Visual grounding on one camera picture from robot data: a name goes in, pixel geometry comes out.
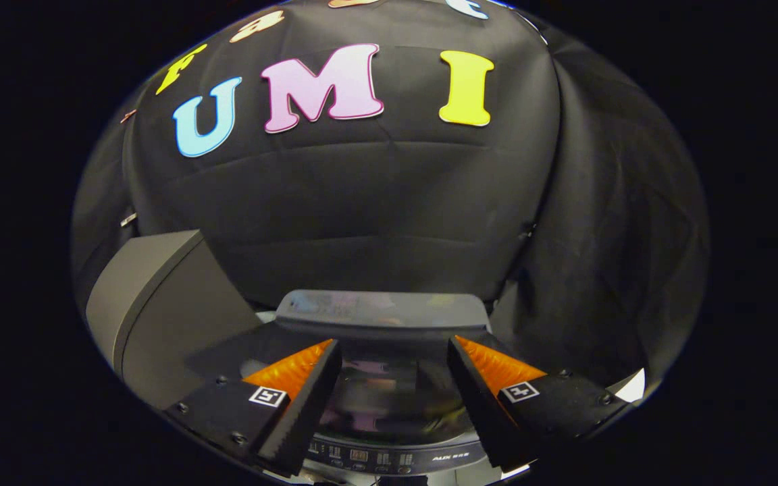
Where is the grey washing machine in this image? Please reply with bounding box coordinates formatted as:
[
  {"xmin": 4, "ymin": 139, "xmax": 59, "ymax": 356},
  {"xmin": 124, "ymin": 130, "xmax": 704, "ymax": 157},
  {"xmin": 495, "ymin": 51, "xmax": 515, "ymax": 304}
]
[{"xmin": 240, "ymin": 290, "xmax": 506, "ymax": 486}]

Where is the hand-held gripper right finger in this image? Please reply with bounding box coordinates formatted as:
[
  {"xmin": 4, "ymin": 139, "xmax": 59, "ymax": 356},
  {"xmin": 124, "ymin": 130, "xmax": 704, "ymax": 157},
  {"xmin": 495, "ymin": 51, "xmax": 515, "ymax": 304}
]
[{"xmin": 446, "ymin": 334, "xmax": 633, "ymax": 473}]

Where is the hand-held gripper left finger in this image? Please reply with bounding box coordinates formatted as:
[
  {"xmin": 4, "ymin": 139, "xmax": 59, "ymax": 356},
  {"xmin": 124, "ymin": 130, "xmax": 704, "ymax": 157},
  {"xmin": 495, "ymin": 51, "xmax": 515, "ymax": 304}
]
[{"xmin": 163, "ymin": 339, "xmax": 342, "ymax": 477}]

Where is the grey cabinet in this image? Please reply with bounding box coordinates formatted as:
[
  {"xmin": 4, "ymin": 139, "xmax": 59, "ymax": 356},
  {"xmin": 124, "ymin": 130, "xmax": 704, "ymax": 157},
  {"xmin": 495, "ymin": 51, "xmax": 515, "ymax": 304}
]
[{"xmin": 85, "ymin": 229, "xmax": 265, "ymax": 409}]

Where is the black backdrop cloth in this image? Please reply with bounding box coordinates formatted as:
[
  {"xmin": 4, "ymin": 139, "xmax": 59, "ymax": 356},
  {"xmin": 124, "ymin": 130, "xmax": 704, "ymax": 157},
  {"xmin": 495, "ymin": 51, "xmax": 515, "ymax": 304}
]
[{"xmin": 72, "ymin": 0, "xmax": 710, "ymax": 399}]

